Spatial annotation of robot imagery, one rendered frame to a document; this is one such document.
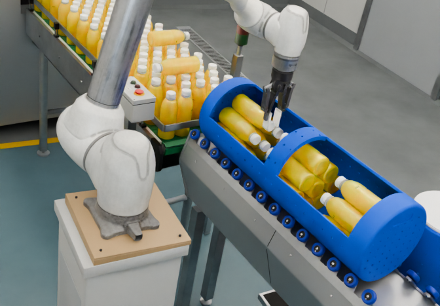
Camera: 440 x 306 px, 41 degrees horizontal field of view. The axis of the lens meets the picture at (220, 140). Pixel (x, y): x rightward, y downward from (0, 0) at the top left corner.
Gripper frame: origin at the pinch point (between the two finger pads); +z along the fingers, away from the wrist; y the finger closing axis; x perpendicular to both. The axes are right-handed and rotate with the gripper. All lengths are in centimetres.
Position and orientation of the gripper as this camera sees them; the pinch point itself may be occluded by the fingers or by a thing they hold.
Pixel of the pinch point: (272, 119)
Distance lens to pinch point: 212.7
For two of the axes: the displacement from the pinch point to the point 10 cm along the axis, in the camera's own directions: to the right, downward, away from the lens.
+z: -1.5, 8.5, 5.0
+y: 8.2, -1.8, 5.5
